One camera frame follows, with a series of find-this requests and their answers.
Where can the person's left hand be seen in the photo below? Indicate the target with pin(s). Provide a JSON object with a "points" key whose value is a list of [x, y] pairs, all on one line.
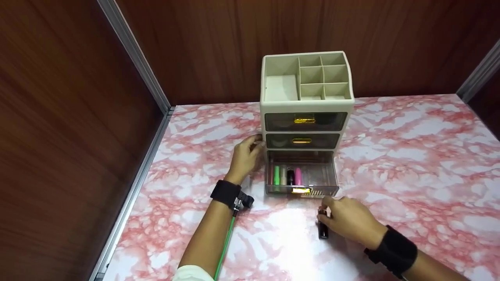
{"points": [[244, 158]]}

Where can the person's right hand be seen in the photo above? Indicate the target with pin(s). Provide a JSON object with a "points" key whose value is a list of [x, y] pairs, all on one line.
{"points": [[353, 222]]}

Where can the person's left fingers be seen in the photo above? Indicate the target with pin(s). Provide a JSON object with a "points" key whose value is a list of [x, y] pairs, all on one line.
{"points": [[253, 137]]}

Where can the person's right index finger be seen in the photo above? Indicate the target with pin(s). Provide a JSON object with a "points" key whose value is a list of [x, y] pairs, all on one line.
{"points": [[330, 202]]}

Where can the person's right thumb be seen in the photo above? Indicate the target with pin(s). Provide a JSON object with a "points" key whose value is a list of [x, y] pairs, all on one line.
{"points": [[325, 221]]}

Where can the person's left thumb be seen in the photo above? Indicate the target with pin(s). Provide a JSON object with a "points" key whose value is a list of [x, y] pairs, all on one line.
{"points": [[259, 147]]}

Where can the white desktop drawer organizer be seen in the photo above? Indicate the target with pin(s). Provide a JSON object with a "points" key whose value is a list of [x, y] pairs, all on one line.
{"points": [[281, 70]]}

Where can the person's left forearm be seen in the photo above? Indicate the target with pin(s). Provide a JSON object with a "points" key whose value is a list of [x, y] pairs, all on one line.
{"points": [[207, 242]]}

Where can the person's right forearm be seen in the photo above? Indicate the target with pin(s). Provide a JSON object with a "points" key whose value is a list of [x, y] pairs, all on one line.
{"points": [[437, 269]]}

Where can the smoky clear open drawer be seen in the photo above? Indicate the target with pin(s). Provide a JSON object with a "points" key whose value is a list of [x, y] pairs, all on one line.
{"points": [[318, 175]]}

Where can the green lipstick tube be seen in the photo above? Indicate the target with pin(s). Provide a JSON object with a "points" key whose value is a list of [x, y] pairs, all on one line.
{"points": [[276, 175]]}

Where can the beige lipstick tube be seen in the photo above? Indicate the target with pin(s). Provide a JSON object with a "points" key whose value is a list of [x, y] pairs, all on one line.
{"points": [[283, 176]]}

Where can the black lipstick tube with pink band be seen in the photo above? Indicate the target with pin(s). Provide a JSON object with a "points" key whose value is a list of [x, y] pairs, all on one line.
{"points": [[290, 176]]}

